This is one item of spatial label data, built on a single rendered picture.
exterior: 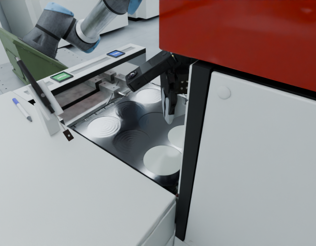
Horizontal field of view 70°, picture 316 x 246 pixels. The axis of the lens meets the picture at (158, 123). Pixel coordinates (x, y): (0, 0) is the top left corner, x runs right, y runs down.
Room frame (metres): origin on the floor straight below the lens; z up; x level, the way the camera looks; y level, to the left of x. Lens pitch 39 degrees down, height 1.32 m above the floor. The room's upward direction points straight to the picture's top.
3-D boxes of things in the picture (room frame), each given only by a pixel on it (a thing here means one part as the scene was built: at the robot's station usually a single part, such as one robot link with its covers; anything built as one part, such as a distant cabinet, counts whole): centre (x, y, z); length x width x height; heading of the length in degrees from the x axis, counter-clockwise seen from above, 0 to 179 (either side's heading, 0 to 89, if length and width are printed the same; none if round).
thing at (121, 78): (0.81, 0.13, 0.89); 0.08 x 0.03 x 0.03; 53
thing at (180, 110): (0.44, -0.05, 1.01); 0.06 x 0.03 x 0.09; 104
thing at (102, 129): (0.53, 0.01, 0.90); 0.34 x 0.34 x 0.01; 53
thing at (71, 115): (0.68, 0.23, 0.87); 0.36 x 0.08 x 0.03; 143
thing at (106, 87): (0.74, 0.18, 0.89); 0.08 x 0.03 x 0.03; 53
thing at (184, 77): (0.46, -0.05, 1.11); 0.09 x 0.08 x 0.12; 104
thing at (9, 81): (1.07, 0.58, 0.75); 0.45 x 0.44 x 0.13; 44
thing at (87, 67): (0.81, 0.26, 0.89); 0.55 x 0.09 x 0.14; 143
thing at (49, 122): (0.40, 0.24, 1.03); 0.06 x 0.04 x 0.13; 53
